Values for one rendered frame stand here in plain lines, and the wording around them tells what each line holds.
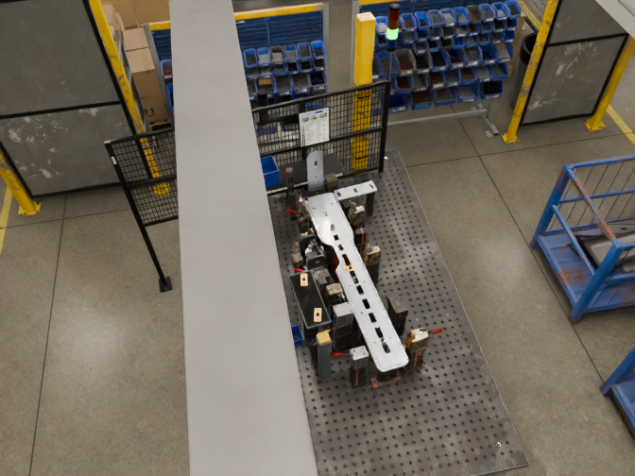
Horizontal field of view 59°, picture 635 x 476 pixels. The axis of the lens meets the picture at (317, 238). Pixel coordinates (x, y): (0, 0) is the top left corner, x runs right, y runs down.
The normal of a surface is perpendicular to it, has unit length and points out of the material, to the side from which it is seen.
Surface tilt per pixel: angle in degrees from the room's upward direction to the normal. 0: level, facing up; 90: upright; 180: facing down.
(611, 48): 90
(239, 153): 0
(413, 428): 0
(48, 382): 0
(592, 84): 91
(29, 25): 89
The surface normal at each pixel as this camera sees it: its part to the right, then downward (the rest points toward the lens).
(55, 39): 0.18, 0.75
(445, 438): -0.03, -0.63
